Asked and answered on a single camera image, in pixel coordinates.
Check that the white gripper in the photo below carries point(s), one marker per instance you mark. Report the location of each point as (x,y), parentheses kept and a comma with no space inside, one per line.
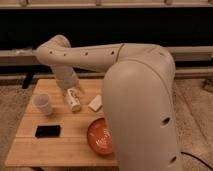
(68,83)

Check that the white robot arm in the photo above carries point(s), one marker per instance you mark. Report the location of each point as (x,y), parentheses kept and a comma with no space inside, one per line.
(136,96)

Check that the white plastic bottle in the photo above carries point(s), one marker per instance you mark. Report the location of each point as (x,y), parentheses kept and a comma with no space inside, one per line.
(72,100)

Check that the white sponge block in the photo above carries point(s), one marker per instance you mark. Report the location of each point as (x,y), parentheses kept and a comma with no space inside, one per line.
(96,103)

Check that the clear plastic cup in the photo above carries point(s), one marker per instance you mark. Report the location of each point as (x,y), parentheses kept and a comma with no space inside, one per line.
(43,103)

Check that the red orange bowl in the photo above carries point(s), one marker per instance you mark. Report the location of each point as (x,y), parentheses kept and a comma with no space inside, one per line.
(98,137)

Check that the wooden table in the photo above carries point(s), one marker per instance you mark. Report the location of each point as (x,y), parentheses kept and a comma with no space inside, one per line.
(70,149)

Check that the black smartphone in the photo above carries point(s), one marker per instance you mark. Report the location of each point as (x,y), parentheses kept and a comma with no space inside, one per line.
(48,131)

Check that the white horizontal rail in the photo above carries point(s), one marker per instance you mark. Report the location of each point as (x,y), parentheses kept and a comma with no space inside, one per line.
(26,57)

